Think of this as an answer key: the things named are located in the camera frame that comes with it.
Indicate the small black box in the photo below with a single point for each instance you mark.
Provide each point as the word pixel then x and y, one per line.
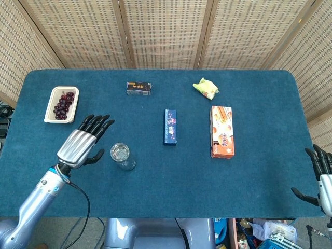
pixel 139 88

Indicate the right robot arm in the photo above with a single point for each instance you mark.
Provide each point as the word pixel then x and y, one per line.
pixel 330 223

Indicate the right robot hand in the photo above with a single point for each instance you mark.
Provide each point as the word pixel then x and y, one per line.
pixel 326 192

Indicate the dark red grape bunch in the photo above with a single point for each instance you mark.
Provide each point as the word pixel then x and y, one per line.
pixel 63 104

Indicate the blue white patterned box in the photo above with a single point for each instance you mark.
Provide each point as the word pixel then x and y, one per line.
pixel 278 242

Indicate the blue felt table cloth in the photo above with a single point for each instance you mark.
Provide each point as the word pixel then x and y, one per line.
pixel 160 186

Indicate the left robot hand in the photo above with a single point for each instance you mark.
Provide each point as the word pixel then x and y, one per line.
pixel 76 146

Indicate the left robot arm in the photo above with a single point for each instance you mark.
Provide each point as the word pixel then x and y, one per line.
pixel 36 202

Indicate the yellow green snack packet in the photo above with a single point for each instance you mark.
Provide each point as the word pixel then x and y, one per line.
pixel 206 88

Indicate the white plastic bag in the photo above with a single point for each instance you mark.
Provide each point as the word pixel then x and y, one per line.
pixel 275 228

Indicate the beige rectangular tray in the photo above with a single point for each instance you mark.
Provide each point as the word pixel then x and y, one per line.
pixel 61 104

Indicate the grey robot torso base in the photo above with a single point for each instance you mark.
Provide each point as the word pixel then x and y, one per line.
pixel 158 233

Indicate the dark blue long box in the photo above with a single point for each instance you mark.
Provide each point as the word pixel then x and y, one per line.
pixel 170 127

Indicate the orange biscuit box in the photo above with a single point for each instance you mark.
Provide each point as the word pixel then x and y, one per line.
pixel 222 132

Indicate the clear glass jar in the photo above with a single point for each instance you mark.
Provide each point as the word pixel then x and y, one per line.
pixel 124 162

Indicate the blue plastic container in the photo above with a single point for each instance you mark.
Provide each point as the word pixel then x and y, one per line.
pixel 221 230

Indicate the woven bamboo screen panel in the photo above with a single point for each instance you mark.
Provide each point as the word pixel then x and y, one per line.
pixel 166 33
pixel 313 64
pixel 18 52
pixel 77 33
pixel 249 33

